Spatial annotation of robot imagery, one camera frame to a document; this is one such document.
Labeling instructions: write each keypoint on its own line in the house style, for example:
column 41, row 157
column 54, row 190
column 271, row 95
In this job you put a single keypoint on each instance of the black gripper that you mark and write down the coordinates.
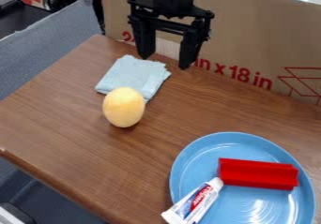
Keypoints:
column 190, row 22

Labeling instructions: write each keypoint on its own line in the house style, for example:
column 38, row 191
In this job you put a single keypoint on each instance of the white toothpaste tube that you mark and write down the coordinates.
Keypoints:
column 192, row 208

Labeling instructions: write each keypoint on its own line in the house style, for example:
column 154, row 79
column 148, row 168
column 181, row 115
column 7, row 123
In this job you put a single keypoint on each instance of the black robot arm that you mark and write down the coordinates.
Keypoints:
column 172, row 16

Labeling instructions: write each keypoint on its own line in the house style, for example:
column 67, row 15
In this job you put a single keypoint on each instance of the light blue folded cloth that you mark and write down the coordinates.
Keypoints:
column 142, row 75

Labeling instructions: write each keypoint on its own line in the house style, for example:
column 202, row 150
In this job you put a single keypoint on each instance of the blue plate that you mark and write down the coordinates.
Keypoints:
column 243, row 205

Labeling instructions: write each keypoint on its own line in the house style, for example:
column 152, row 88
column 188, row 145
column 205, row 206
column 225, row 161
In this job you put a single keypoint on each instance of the cardboard box with red print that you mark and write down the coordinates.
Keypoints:
column 265, row 43

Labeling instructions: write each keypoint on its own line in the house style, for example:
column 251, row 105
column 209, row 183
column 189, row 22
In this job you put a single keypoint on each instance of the yellow lemon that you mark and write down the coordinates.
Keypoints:
column 123, row 107

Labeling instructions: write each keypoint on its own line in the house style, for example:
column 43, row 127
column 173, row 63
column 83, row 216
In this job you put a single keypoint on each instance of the grey fabric partition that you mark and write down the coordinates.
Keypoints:
column 31, row 50

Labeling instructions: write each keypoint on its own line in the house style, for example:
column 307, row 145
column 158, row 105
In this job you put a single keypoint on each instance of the red plastic block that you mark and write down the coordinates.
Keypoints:
column 249, row 173

